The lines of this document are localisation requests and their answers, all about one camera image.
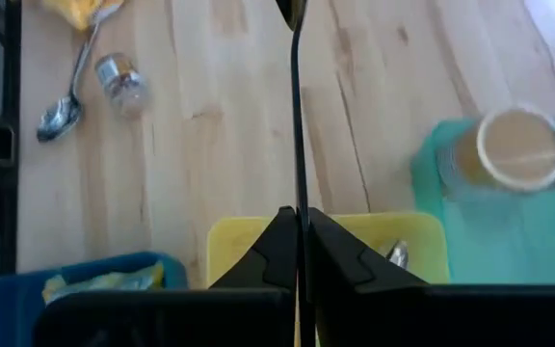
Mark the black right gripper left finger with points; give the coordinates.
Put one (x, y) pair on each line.
(171, 318)

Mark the yellow ramen packet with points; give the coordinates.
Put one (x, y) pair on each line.
(104, 282)
(80, 12)

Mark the large silver spoon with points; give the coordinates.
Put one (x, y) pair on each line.
(58, 118)

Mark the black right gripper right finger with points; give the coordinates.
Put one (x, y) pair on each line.
(427, 318)

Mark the small glass saffron jar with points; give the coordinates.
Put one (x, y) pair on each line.
(123, 87)

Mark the black spoon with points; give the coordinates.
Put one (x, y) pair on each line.
(297, 120)

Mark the yellow translucent plastic bin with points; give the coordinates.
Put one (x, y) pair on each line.
(239, 241)

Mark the teal translucent plastic bin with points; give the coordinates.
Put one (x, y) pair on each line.
(499, 241)

